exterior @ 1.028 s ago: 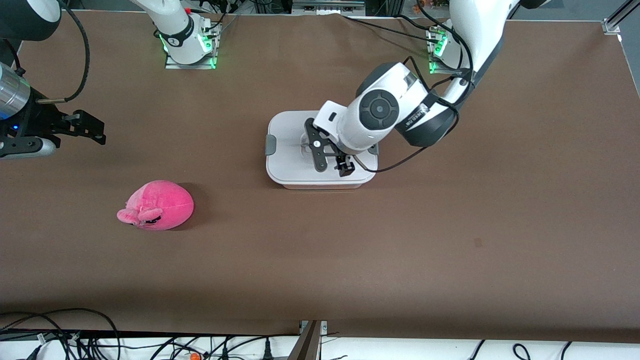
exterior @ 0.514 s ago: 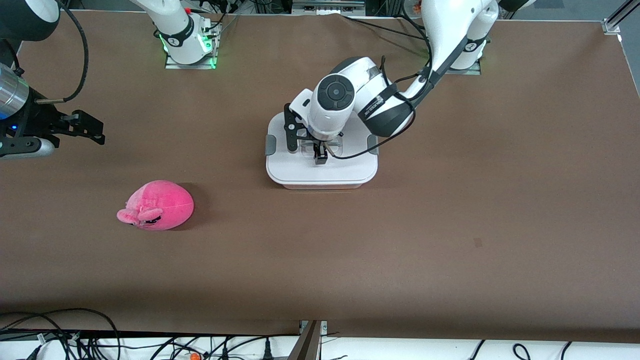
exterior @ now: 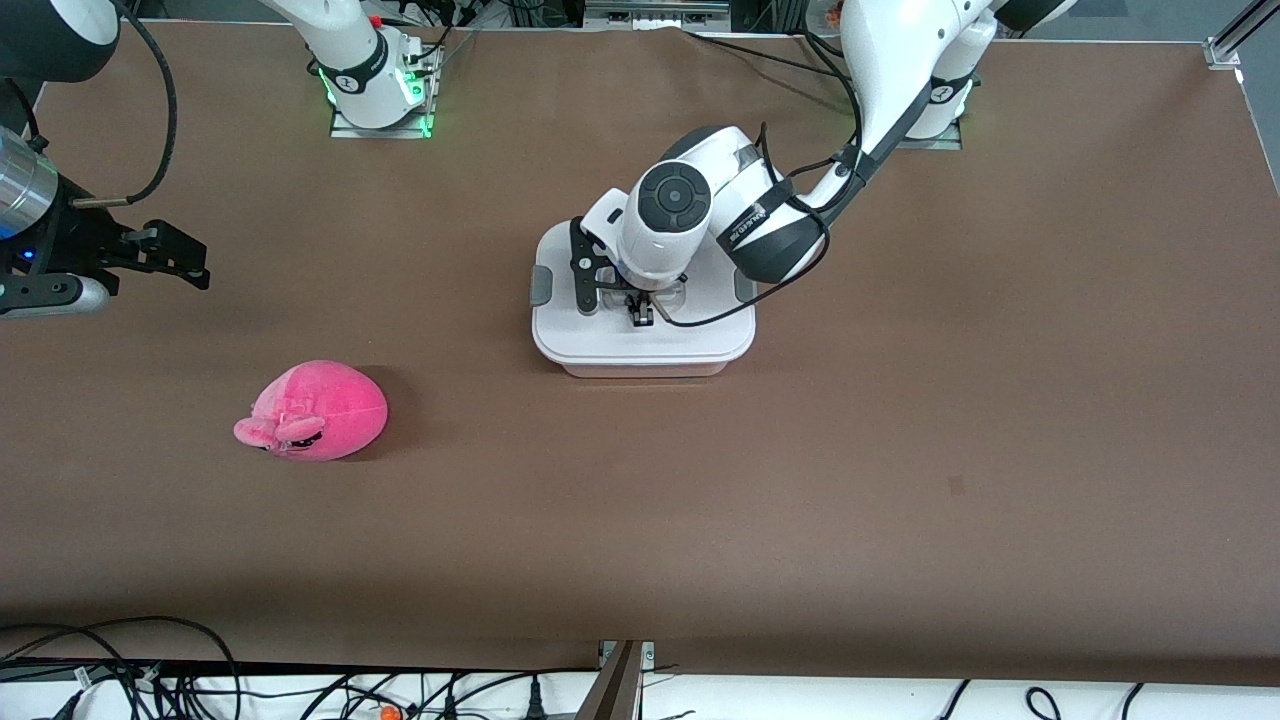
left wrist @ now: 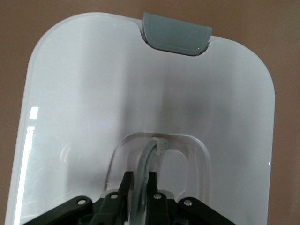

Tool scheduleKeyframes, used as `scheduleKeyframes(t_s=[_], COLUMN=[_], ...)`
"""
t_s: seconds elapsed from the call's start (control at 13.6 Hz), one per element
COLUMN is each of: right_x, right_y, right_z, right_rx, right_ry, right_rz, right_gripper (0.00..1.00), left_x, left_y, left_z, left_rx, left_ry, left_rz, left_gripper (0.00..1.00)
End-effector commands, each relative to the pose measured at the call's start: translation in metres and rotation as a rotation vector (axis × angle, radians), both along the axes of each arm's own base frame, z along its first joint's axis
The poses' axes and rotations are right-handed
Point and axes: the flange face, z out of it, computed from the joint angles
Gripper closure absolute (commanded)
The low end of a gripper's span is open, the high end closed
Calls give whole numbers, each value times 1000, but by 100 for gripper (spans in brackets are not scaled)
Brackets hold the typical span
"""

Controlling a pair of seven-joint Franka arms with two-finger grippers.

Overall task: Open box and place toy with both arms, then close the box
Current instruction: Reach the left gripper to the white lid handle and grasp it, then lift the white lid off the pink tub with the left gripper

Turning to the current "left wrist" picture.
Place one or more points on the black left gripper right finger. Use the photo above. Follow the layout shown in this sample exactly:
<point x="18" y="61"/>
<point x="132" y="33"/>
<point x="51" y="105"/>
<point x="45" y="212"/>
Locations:
<point x="161" y="204"/>

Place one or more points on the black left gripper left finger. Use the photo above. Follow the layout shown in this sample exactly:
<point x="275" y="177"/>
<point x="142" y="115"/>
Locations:
<point x="112" y="201"/>

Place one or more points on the white box lid grey latches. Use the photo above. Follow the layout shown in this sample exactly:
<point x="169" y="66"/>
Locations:
<point x="93" y="93"/>

